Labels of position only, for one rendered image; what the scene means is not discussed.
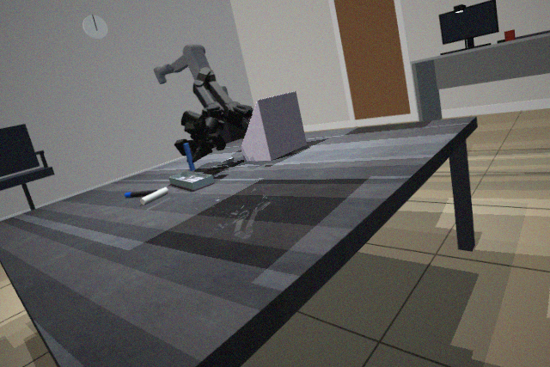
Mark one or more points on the white cylinder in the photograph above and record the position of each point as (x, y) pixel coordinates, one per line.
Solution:
(154, 196)

